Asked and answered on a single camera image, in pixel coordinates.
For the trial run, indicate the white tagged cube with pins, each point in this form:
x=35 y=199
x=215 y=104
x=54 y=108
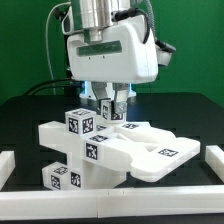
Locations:
x=108 y=113
x=80 y=121

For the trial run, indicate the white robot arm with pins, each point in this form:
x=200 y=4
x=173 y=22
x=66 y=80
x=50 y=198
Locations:
x=91 y=17

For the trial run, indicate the white front wall bar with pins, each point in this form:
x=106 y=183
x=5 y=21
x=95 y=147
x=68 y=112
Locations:
x=34 y=205

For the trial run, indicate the white chair seat block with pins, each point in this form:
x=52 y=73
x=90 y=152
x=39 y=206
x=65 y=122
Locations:
x=86 y=175

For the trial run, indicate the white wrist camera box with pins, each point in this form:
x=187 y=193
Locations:
x=164 y=52

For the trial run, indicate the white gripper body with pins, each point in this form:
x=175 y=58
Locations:
x=121 y=57

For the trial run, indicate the white right wall bar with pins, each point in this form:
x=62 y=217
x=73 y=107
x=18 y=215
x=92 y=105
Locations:
x=214 y=157

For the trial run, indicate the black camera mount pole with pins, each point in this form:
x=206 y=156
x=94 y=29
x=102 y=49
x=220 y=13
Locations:
x=69 y=89

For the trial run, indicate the white chair back frame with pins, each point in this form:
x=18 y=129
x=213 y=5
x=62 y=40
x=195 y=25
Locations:
x=145 y=152

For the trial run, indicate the white wall bar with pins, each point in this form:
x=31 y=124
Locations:
x=214 y=157
x=34 y=205
x=7 y=165

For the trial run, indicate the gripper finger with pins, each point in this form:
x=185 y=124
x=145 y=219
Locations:
x=120 y=97
x=99 y=90

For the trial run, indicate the white left wall bar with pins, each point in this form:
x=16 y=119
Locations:
x=7 y=165

